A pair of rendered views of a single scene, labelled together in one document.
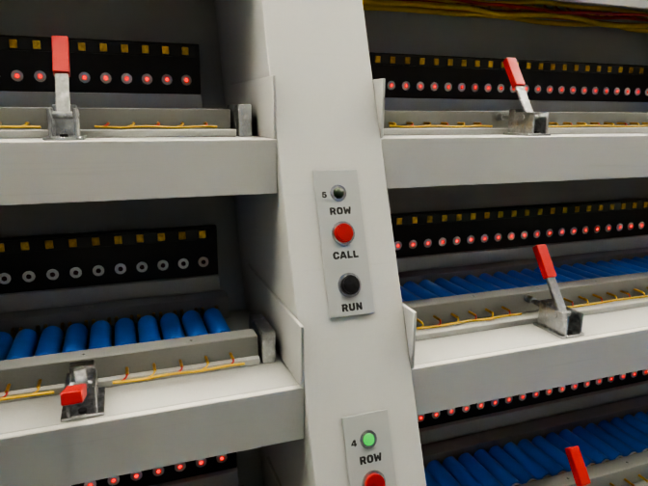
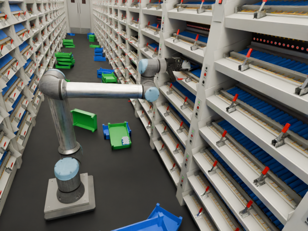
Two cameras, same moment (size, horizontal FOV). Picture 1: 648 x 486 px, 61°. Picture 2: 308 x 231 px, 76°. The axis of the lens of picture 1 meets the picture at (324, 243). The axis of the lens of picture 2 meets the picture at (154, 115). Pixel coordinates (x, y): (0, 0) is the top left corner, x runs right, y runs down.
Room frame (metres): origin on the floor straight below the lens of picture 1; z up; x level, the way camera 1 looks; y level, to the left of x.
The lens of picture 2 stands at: (0.18, -1.06, 1.30)
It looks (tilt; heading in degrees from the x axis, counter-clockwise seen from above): 28 degrees down; 89
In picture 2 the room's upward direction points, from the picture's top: 6 degrees clockwise
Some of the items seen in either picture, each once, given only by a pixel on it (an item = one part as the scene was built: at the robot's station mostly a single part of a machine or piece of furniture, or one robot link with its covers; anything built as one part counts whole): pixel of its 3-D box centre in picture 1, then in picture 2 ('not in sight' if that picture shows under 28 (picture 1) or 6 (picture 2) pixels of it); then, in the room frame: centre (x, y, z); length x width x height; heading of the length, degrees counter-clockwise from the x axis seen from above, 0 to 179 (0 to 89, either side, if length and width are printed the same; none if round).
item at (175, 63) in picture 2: not in sight; (173, 64); (0.30, 0.25, 0.99); 0.12 x 0.08 x 0.09; 21
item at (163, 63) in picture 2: not in sight; (161, 65); (0.22, 0.23, 0.98); 0.10 x 0.05 x 0.09; 111
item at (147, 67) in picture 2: not in sight; (148, 66); (0.14, 0.19, 0.98); 0.12 x 0.09 x 0.10; 21
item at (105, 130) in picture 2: not in sight; (116, 130); (-0.19, 0.85, 0.04); 0.30 x 0.20 x 0.08; 20
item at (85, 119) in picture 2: not in sight; (84, 120); (-0.58, 0.91, 0.10); 0.30 x 0.08 x 0.20; 160
